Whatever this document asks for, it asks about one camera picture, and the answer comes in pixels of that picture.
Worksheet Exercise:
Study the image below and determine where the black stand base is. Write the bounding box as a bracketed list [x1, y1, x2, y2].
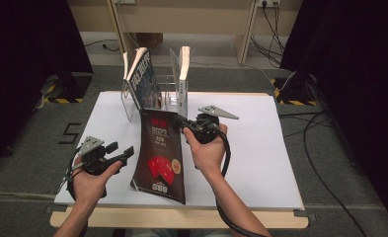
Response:
[272, 70, 319, 107]
[38, 72, 94, 105]

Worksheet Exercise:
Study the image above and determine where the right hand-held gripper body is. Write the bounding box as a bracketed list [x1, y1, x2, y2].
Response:
[185, 105, 240, 145]

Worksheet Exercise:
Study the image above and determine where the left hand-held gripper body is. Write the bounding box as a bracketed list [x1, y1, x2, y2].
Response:
[78, 135, 127, 177]

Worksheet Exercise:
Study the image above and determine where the long black floor cable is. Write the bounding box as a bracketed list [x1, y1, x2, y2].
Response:
[302, 112, 368, 237]

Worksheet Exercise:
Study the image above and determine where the beige wooden desk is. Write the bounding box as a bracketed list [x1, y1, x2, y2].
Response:
[66, 0, 304, 65]

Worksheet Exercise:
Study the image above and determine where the clear acrylic book rack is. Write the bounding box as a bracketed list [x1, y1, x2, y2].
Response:
[120, 45, 192, 123]

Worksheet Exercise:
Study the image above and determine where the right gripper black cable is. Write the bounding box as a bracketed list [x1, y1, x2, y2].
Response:
[214, 129, 270, 237]

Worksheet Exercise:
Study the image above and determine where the thick white colourful book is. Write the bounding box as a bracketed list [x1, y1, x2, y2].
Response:
[178, 45, 192, 119]

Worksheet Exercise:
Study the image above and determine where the black cable bundle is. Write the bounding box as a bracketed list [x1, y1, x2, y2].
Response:
[250, 4, 286, 67]

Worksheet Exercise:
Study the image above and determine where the blue and purple magazine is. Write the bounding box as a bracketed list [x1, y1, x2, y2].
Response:
[128, 47, 164, 112]

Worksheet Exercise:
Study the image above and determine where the person's left hand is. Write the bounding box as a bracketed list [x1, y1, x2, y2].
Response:
[72, 157, 124, 207]

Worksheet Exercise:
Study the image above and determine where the brown cardboard box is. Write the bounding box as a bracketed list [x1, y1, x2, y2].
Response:
[135, 32, 164, 48]

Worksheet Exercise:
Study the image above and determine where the black floor cable with plug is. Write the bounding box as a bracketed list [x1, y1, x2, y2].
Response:
[82, 39, 120, 53]

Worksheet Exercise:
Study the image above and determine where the white wall socket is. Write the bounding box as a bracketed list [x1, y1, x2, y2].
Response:
[258, 0, 281, 8]

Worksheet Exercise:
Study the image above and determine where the black magazine with red cards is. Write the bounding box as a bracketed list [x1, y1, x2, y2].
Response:
[130, 108, 187, 205]

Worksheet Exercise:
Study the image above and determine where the black curtain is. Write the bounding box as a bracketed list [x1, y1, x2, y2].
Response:
[0, 0, 94, 174]
[279, 0, 388, 228]

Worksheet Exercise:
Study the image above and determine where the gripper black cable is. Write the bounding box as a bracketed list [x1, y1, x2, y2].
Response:
[214, 129, 270, 237]
[54, 147, 84, 202]

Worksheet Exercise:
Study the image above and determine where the person's right hand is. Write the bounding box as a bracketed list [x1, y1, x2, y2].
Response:
[182, 123, 229, 177]

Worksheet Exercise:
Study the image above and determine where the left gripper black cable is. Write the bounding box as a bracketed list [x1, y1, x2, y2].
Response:
[54, 147, 84, 202]

